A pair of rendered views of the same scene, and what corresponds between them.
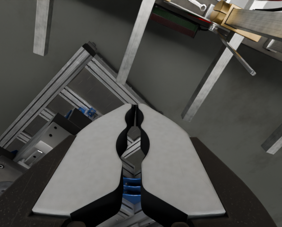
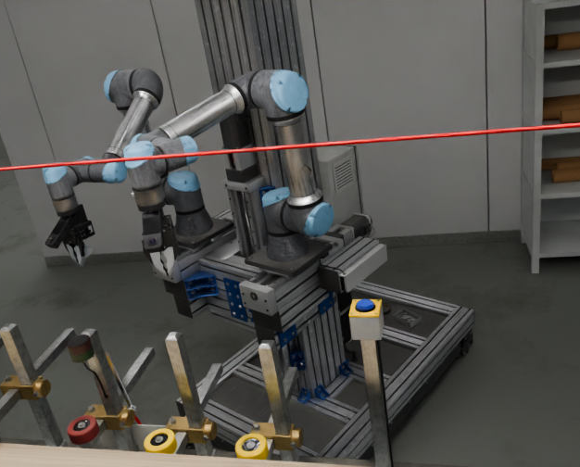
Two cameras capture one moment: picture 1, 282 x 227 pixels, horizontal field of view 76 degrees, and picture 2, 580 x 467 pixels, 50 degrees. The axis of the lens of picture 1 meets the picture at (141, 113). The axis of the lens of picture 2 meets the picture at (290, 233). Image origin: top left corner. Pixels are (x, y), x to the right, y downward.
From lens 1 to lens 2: 159 cm
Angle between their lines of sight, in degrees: 34
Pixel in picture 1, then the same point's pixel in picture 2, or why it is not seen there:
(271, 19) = (104, 368)
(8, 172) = (287, 266)
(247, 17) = (112, 389)
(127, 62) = (209, 377)
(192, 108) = (144, 357)
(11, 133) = (434, 343)
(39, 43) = (290, 372)
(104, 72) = not seen: hidden behind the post
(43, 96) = not seen: hidden behind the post
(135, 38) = (202, 393)
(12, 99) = (462, 402)
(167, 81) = not seen: outside the picture
